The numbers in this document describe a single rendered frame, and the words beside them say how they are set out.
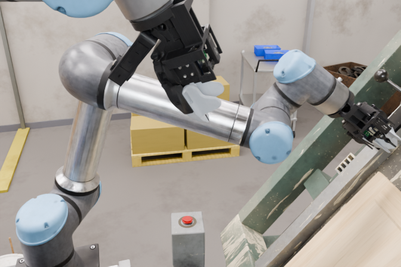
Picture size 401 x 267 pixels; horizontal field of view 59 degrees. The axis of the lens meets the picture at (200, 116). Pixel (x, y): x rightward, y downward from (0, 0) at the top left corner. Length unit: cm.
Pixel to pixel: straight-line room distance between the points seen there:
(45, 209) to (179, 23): 62
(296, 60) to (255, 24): 402
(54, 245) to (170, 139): 259
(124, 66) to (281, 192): 95
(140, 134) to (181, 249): 215
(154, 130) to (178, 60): 291
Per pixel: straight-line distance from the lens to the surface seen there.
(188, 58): 49
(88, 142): 92
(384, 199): 104
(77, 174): 98
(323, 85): 76
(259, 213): 140
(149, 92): 66
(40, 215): 94
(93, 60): 71
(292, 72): 73
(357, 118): 84
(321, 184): 130
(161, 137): 343
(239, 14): 464
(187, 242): 136
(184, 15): 47
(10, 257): 229
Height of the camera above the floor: 180
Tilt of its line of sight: 23 degrees down
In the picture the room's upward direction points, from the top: straight up
